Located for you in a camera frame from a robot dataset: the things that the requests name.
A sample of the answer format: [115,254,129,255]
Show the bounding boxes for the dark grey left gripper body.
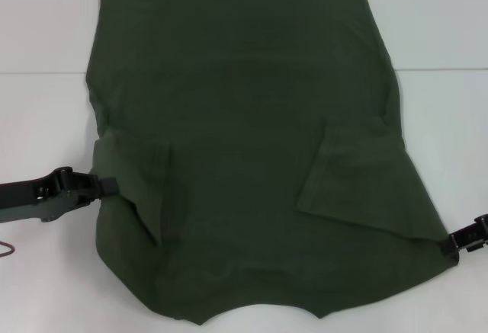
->
[0,172,98,224]

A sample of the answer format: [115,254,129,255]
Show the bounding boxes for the dark green t-shirt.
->
[84,0,461,333]

